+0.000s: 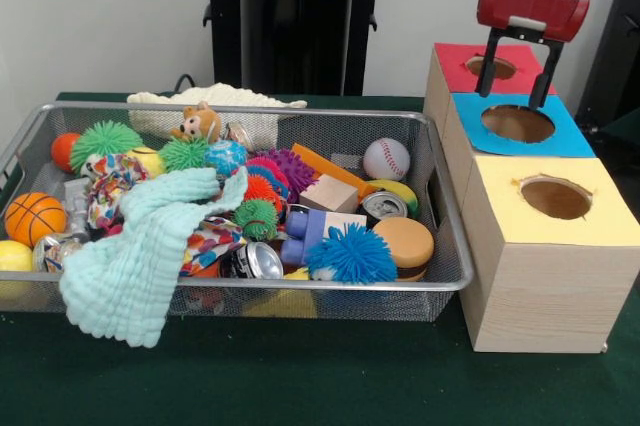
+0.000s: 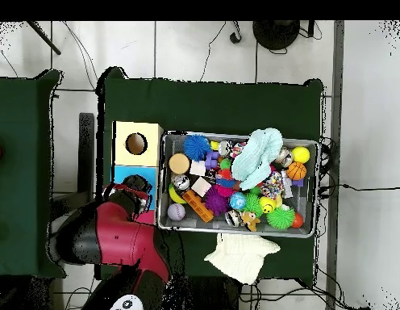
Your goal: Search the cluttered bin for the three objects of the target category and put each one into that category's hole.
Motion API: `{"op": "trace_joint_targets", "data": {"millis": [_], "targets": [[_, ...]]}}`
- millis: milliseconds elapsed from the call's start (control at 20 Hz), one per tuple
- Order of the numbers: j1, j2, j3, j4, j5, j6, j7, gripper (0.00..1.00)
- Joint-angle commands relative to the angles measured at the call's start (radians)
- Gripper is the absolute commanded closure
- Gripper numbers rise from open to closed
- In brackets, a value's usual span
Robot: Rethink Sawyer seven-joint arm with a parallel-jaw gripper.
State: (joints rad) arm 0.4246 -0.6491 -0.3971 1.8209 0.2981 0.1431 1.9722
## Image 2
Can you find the mint green cloth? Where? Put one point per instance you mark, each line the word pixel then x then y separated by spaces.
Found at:
pixel 254 158

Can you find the blue spiky ball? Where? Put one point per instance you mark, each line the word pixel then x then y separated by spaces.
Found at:
pixel 196 147

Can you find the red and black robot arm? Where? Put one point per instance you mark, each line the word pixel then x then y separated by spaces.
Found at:
pixel 122 239

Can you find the orange toy basketball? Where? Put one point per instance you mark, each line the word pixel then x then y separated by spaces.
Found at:
pixel 296 170

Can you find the clear mesh bin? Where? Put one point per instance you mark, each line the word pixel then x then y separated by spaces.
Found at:
pixel 173 142

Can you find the white toy baseball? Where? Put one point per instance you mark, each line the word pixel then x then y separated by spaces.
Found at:
pixel 176 211

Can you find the wooden box with three holes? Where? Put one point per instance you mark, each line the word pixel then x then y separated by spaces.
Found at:
pixel 145 158

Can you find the wooden cube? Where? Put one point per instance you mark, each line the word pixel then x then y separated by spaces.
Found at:
pixel 201 186

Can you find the dark green table cloth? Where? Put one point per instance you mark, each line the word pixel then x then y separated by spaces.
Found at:
pixel 19 177
pixel 219 106

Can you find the black upright panel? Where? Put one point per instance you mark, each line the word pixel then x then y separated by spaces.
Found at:
pixel 86 151

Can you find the green spiky ball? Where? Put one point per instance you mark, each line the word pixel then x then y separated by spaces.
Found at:
pixel 280 217

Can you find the brown teddy bear toy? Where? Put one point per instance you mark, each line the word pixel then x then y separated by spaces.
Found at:
pixel 250 220

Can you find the small black plug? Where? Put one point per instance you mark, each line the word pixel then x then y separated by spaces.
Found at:
pixel 234 38

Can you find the black round stand base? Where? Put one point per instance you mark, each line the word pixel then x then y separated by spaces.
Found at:
pixel 275 34

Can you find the yellow ball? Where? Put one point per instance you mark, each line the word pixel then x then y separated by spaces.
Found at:
pixel 300 154

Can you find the toy hamburger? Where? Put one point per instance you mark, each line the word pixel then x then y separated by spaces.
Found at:
pixel 179 163

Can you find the cream knitted cloth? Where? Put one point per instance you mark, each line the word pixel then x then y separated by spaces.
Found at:
pixel 242 258

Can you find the thin black rod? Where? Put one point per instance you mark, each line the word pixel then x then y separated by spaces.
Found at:
pixel 43 37

